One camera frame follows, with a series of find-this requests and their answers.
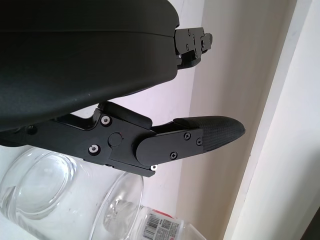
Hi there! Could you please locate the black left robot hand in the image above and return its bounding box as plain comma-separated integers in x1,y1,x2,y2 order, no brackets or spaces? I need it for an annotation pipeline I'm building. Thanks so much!
0,0,247,179

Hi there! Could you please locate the clear plastic water bottle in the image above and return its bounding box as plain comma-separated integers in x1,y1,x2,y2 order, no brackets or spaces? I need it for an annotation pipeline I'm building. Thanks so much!
106,198,227,240

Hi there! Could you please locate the clear glass cup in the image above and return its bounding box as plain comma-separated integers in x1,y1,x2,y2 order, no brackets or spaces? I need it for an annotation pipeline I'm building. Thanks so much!
0,146,145,240

